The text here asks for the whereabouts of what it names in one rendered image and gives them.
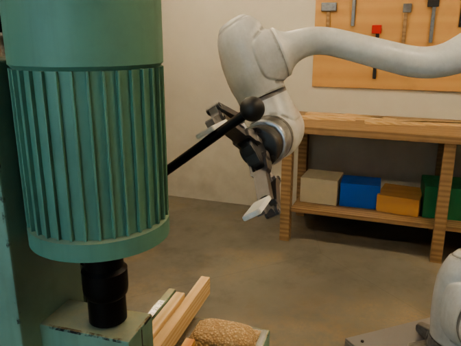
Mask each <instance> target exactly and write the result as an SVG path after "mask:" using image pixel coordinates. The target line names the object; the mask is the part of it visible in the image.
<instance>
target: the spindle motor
mask: <svg viewBox="0 0 461 346"><path fill-rule="evenodd" d="M0 16H1V26H2V32H3V43H4V49H5V59H6V65H8V66H9V67H10V68H8V80H9V85H10V96H11V102H12V112H13V118H14V129H15V135H16V145H17V151H18V157H19V168H20V174H21V185H22V190H23V201H24V207H25V217H26V223H27V235H28V241H29V247H30V248H31V250H33V252H35V253H36V254H37V255H39V256H41V257H44V258H47V259H50V260H55V261H59V262H69V263H94V262H107V261H112V260H119V259H122V258H126V257H130V256H133V255H137V254H139V253H142V252H145V251H147V250H150V249H152V248H154V247H155V246H157V245H158V244H160V243H161V242H162V241H163V240H164V239H165V238H166V237H167V236H168V234H169V198H168V179H167V142H166V123H165V87H164V68H163V65H162V63H163V29H162V10H161V0H0Z"/></svg>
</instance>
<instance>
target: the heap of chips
mask: <svg viewBox="0 0 461 346"><path fill-rule="evenodd" d="M260 333H261V330H254V329H252V328H251V327H250V326H249V325H246V324H243V323H238V322H234V321H227V320H221V319H204V320H200V321H199V322H198V324H197V325H196V327H195V329H194V330H193V331H192V333H191V335H190V337H189V338H191V339H195V344H196V346H255V345H256V343H257V340H258V338H259V335H260Z"/></svg>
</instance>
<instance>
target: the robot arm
mask: <svg viewBox="0 0 461 346"><path fill-rule="evenodd" d="M217 47H218V52H219V56H220V62H221V66H222V70H223V72H224V75H225V78H226V81H227V83H228V85H229V87H230V90H231V92H232V94H233V95H234V96H235V98H236V100H237V102H238V104H239V105H241V103H242V101H243V100H244V99H245V98H247V97H250V96H255V97H258V98H259V99H261V100H262V101H263V103H264V106H265V113H264V114H263V116H262V118H261V119H259V120H257V121H255V122H249V121H247V120H245V121H244V122H242V123H240V125H238V126H236V127H235V128H234V129H232V130H231V131H230V132H228V133H226V134H225V136H227V137H228V138H229V139H230V140H232V142H233V145H234V146H235V147H237V148H238V149H239V153H240V155H241V157H242V159H243V160H244V161H245V162H246V163H247V164H248V166H249V168H250V175H251V177H253V179H254V182H255V191H256V195H257V201H256V202H254V203H253V204H252V206H251V207H250V208H249V210H248V211H247V212H246V213H245V214H244V216H243V217H242V219H243V220H244V221H247V220H249V219H251V218H254V217H255V216H258V217H260V216H262V215H265V218H266V219H267V220H268V219H270V218H272V217H274V216H277V215H279V214H280V213H281V199H280V183H281V178H280V176H274V175H273V173H272V172H271V169H272V165H275V164H277V163H278V162H280V161H281V160H282V159H283V158H285V157H287V156H289V155H290V154H291V153H293V151H295V149H297V147H298V146H299V145H300V143H301V141H302V139H303V135H304V132H305V124H304V121H303V117H302V115H301V114H300V112H299V110H298V109H297V108H296V106H295V105H294V103H293V101H292V99H291V97H290V96H289V93H288V92H287V89H286V87H285V84H284V80H285V79H286V78H287V77H289V76H291V75H292V71H293V69H294V67H295V66H296V64H297V63H298V62H299V61H301V60H302V59H303V58H306V57H308V56H312V55H327V56H333V57H336V58H341V59H344V60H348V61H351V62H356V63H358V64H361V65H366V66H368V67H373V68H376V69H380V70H383V71H387V72H390V73H395V74H398V75H401V76H407V77H411V78H442V77H447V76H452V75H455V74H459V73H461V33H459V34H458V35H457V36H454V37H453V38H451V39H450V40H448V41H446V42H444V43H441V44H439V45H434V46H429V47H419V46H413V45H406V44H403V43H397V42H394V41H389V40H385V39H382V38H376V37H373V36H368V35H364V34H359V33H355V32H350V31H346V30H341V29H337V28H332V27H305V28H300V29H297V30H292V31H288V32H282V31H278V30H276V29H274V28H273V27H272V28H270V29H266V28H263V26H262V24H261V22H260V21H259V20H257V19H256V18H254V17H253V16H250V15H245V14H240V15H239V16H236V17H235V18H233V19H231V20H230V21H229V22H227V23H226V24H224V25H223V26H222V27H221V28H220V30H219V34H218V40H217ZM206 113H207V115H209V116H211V118H210V119H208V120H207V121H205V124H206V127H207V129H205V130H203V131H202V132H200V133H198V134H197V135H196V139H201V138H203V137H204V136H206V135H208V134H210V133H211V132H213V131H214V130H215V129H217V128H218V127H220V126H221V125H222V124H224V123H225V122H227V121H228V120H229V119H230V118H232V117H233V116H235V115H236V114H238V112H237V111H234V110H233V109H231V108H229V107H227V106H225V105H224V104H222V103H220V102H217V103H215V104H214V105H212V106H210V107H208V108H207V109H206ZM245 123H246V124H245ZM416 331H417V332H418V333H419V334H420V335H421V336H422V337H423V338H424V339H425V340H422V341H416V342H411V343H408V344H407V346H461V249H457V250H456V251H454V252H453V253H450V254H449V256H448V257H447V258H446V259H445V261H444V262H443V263H442V265H441V267H440V269H439V271H438V274H437V276H436V281H435V284H434V291H433V296H432V305H431V312H430V325H429V324H427V323H424V322H419V323H418V324H417V325H416Z"/></svg>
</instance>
